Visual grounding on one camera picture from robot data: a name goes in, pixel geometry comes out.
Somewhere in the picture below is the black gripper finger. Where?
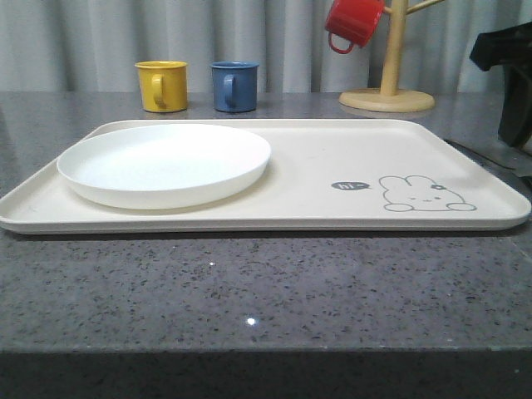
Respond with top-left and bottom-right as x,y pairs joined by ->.
470,22 -> 531,148

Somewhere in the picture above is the silver fork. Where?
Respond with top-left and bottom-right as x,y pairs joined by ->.
444,139 -> 531,190

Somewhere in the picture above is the white round plate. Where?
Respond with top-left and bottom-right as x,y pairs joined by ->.
57,123 -> 272,209

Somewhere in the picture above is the wooden mug tree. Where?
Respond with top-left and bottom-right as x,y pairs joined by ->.
338,0 -> 440,112

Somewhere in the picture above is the red mug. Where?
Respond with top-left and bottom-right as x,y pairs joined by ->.
325,0 -> 385,54

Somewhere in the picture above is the cream rabbit serving tray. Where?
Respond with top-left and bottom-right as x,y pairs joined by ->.
1,119 -> 531,234

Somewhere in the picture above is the blue mug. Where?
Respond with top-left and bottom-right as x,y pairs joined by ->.
211,61 -> 259,113

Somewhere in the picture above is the yellow mug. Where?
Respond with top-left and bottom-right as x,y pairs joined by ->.
135,61 -> 188,113

